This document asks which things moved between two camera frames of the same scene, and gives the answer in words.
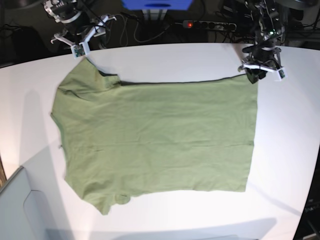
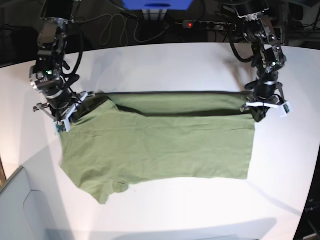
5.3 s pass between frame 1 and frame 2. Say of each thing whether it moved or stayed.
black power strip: stayed
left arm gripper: moved
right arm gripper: moved
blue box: stayed
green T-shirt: moved
